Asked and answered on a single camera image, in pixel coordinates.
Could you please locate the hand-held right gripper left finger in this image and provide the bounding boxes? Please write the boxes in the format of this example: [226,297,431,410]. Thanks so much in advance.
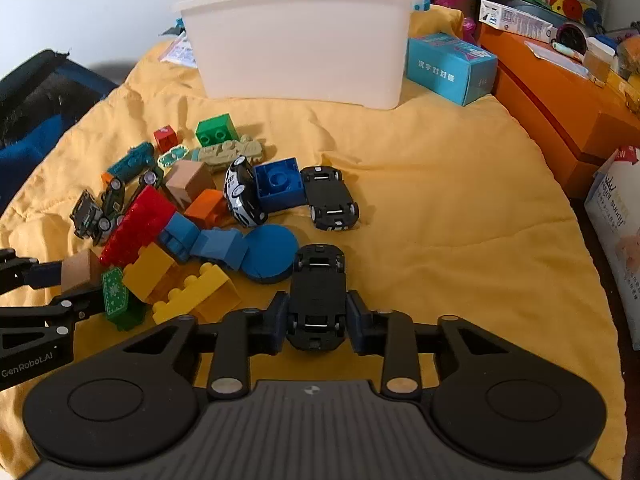
[119,291,297,397]

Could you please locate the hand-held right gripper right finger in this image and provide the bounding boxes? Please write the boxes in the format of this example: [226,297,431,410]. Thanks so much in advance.
[346,290,521,395]

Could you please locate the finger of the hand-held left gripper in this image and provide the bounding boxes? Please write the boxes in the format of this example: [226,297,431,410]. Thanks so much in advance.
[0,284,105,356]
[0,248,64,297]

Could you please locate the brown block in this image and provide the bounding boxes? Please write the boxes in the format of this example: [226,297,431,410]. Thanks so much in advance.
[60,248,105,295]
[163,159,217,206]

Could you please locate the yellow brick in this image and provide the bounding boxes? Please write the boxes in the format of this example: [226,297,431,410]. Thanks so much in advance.
[122,244,179,304]
[152,263,241,325]

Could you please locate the light blue block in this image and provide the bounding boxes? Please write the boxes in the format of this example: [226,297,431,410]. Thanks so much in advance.
[189,227,249,274]

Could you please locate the dark green toy vehicle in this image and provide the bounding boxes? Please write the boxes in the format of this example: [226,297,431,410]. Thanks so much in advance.
[69,188,112,240]
[127,167,165,199]
[99,175,129,231]

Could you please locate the green brick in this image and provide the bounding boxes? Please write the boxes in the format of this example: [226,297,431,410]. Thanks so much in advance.
[194,113,239,147]

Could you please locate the white plastic bin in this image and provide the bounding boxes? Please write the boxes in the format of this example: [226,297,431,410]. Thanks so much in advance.
[171,0,431,110]

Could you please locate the green printed block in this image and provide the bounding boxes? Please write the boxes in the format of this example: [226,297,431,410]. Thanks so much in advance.
[101,266,147,332]

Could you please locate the blue disc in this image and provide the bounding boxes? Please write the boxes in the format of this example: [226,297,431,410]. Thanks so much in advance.
[243,223,299,284]

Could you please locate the red translucent brick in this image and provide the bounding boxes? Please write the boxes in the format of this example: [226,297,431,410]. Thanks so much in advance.
[98,184,177,267]

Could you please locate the small blue brick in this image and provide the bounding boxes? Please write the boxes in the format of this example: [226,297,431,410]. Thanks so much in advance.
[159,212,201,264]

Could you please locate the orange block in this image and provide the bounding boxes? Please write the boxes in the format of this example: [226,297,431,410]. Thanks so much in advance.
[183,188,232,231]

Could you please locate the white and black toy car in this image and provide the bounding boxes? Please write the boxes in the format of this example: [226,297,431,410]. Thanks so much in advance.
[223,156,269,226]

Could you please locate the blue square brick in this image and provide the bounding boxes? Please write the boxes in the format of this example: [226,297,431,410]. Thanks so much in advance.
[253,157,307,214]

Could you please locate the teal toy train car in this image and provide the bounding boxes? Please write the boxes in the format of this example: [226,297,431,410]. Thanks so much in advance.
[105,141,156,181]

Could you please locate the yellow blanket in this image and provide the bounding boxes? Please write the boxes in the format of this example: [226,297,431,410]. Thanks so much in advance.
[0,4,627,467]

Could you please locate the dark blue mesh bag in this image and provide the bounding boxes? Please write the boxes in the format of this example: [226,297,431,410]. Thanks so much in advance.
[0,48,121,211]

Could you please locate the green and white toy car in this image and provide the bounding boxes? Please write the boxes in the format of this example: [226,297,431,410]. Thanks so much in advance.
[157,144,190,169]

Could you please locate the tan toy tank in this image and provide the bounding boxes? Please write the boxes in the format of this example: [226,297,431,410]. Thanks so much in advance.
[192,135,264,174]

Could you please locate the small red brick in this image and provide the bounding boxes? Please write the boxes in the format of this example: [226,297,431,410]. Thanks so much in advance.
[152,126,179,154]

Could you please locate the white printed packet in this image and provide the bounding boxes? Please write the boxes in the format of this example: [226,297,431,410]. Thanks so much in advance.
[158,29,201,69]

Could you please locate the teal cardboard box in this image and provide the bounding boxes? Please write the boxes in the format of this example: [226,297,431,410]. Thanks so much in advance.
[404,32,500,107]

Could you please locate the white printed package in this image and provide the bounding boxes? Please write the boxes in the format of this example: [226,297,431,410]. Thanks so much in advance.
[583,145,640,351]

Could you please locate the orange box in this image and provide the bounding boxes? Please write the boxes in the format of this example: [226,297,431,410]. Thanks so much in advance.
[474,23,640,201]

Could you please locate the white and blue carton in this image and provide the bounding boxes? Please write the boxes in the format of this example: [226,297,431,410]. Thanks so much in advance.
[478,0,556,44]

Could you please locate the black hair dryer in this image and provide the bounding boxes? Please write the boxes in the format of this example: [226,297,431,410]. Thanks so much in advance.
[554,22,594,54]

